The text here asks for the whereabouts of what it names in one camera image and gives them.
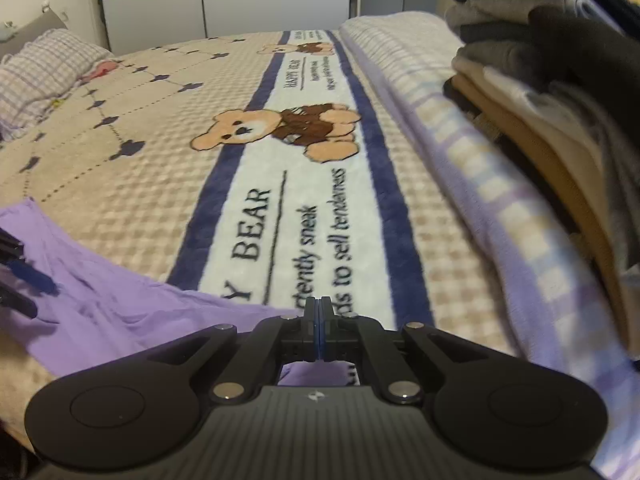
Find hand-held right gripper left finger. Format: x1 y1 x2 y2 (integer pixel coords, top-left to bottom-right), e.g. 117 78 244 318
145 297 319 406

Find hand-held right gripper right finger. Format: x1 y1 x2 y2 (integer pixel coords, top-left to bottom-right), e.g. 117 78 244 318
318 296 493 406

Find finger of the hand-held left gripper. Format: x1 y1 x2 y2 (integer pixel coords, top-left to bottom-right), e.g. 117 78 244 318
0 227 61 296
0 284 40 320

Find purple pants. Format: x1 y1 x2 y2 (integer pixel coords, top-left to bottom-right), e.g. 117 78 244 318
0 197 361 388

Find stack of folded clothes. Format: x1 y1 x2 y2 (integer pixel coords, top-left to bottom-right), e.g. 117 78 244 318
442 0 640 361

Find purple plaid quilt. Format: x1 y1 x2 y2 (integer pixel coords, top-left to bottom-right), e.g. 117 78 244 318
340 12 640 480

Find plaid ruffled pillow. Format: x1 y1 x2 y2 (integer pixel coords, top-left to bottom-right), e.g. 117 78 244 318
0 27 113 141

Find pink cloth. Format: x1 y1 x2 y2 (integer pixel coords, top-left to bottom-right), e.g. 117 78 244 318
80 59 121 83

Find sliding door wardrobe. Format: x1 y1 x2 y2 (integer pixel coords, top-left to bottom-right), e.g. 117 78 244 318
95 0 441 53

